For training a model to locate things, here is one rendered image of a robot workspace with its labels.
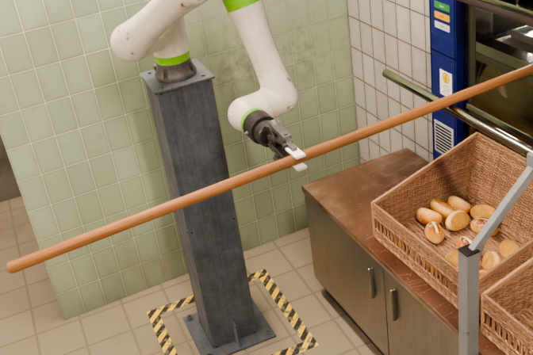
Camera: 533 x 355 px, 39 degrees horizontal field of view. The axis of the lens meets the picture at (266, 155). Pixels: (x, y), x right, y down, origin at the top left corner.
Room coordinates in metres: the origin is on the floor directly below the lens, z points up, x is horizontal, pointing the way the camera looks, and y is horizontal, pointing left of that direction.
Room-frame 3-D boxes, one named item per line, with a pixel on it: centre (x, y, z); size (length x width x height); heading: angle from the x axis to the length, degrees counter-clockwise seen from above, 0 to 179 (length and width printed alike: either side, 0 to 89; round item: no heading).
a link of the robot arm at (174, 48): (2.48, 0.28, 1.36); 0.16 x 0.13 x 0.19; 137
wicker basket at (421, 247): (2.03, -0.66, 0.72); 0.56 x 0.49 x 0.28; 22
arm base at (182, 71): (2.54, 0.29, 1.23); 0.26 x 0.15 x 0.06; 18
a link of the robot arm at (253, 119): (2.01, 0.00, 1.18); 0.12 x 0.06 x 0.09; 112
